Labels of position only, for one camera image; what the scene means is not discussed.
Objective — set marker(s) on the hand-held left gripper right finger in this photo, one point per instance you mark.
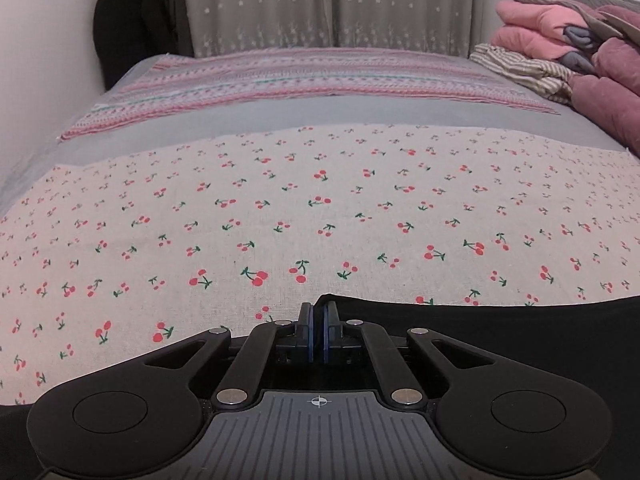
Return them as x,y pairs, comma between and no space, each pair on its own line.
325,334

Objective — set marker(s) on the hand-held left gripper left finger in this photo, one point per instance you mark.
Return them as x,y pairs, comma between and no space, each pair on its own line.
310,334

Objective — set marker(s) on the black pants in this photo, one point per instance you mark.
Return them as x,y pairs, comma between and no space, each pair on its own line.
550,340

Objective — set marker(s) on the cherry print cloth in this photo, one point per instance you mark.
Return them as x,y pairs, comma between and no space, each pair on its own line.
320,220

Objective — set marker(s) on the grey bed sheet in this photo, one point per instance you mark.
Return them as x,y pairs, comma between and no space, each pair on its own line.
300,114

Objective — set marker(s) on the pink striped patterned cloth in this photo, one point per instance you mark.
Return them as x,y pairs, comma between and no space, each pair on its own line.
280,77

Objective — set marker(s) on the grey star print curtain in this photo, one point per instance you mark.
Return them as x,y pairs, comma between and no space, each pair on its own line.
330,5

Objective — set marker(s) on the beige striped garment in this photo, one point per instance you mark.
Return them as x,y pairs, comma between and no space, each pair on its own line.
525,72

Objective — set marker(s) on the dark hanging clothes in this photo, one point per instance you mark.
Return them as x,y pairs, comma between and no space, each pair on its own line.
135,25

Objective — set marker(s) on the pink padded jacket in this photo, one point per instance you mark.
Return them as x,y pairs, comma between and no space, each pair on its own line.
530,22

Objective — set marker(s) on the mauve quilted blanket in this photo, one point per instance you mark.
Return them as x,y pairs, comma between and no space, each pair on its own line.
612,90

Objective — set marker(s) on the blue grey garment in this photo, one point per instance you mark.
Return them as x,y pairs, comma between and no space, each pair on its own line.
580,45

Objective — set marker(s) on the mauve cushion with beige edge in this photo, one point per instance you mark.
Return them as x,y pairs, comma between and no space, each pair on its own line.
555,2

